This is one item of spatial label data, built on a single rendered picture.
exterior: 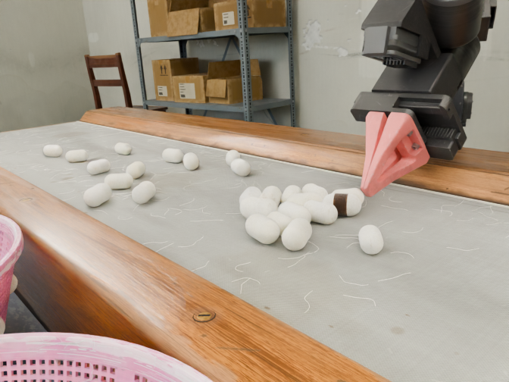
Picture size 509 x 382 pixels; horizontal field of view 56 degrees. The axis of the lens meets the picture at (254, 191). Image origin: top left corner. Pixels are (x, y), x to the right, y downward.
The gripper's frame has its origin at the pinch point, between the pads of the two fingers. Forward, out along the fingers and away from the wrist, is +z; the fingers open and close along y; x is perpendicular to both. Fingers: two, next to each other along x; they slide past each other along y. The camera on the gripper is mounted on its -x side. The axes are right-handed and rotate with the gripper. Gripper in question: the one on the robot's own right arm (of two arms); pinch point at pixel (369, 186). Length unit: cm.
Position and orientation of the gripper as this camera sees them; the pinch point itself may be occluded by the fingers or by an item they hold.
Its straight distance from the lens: 47.3
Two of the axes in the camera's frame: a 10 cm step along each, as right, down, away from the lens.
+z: -5.3, 8.0, -2.8
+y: 6.6, 1.8, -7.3
